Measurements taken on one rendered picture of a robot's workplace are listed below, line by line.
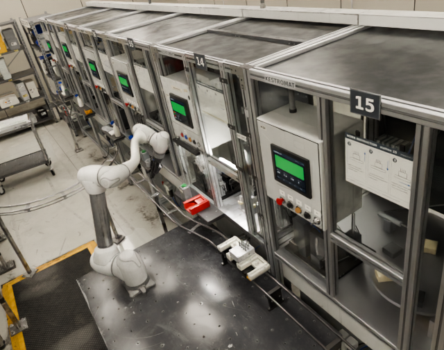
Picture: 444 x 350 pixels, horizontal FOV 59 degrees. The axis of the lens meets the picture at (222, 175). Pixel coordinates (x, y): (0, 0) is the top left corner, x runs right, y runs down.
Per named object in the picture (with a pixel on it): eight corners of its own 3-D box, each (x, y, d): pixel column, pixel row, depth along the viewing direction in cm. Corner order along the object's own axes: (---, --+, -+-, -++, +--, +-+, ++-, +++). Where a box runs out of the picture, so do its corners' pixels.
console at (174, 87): (172, 136, 294) (156, 76, 271) (204, 123, 306) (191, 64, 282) (200, 153, 262) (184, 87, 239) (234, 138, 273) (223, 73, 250)
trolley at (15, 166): (-3, 196, 561) (-36, 138, 513) (-2, 182, 603) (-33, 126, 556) (57, 176, 587) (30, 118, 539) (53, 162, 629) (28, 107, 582)
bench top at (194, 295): (78, 283, 283) (75, 279, 281) (202, 217, 324) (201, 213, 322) (167, 480, 167) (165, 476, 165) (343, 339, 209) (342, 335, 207)
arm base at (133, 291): (133, 303, 252) (130, 296, 249) (121, 283, 269) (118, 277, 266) (158, 288, 259) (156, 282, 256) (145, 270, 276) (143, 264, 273)
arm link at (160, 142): (169, 150, 295) (155, 141, 296) (174, 134, 285) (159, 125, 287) (161, 156, 286) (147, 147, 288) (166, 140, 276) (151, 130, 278)
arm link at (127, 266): (139, 289, 253) (130, 264, 242) (116, 284, 261) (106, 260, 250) (152, 271, 266) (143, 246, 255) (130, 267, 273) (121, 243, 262)
